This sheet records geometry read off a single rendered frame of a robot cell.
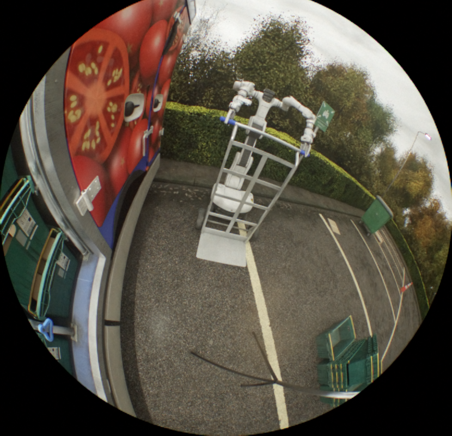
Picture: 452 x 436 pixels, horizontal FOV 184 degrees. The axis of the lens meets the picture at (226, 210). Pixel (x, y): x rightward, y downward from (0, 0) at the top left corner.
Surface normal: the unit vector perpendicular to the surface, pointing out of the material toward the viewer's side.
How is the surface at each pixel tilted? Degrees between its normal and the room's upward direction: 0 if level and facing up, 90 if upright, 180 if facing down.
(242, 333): 0
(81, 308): 0
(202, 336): 0
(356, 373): 77
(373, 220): 94
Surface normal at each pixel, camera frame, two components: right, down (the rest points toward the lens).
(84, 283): 0.29, -0.69
